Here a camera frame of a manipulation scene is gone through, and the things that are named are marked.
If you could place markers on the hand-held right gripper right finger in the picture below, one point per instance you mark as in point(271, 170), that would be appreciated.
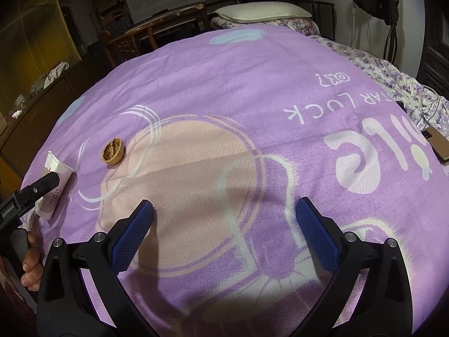
point(317, 238)

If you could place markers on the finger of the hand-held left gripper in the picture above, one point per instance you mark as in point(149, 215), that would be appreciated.
point(38, 187)

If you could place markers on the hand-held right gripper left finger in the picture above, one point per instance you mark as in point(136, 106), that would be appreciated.
point(135, 238)

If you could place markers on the white cream tube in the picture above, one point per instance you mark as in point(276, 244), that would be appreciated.
point(52, 202)

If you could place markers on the person's left hand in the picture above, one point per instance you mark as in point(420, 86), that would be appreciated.
point(33, 270)

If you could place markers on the small white crumpled cloth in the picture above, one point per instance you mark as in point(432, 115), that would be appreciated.
point(15, 114)

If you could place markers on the walnut shell half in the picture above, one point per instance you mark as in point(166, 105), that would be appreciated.
point(114, 152)

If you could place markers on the large white crumpled cloth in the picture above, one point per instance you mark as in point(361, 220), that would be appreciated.
point(56, 73)

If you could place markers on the wooden cabinet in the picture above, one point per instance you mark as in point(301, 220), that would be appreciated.
point(35, 59)

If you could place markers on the brown smartphone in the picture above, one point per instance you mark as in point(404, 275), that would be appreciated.
point(436, 144)

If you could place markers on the purple printed blanket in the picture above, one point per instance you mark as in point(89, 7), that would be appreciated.
point(228, 94)

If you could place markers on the dark bookshelf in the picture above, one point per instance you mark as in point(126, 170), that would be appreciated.
point(110, 10)

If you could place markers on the dark wooden table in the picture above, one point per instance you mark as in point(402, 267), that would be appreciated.
point(158, 28)

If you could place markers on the white pillow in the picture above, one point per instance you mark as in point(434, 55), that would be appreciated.
point(263, 11)

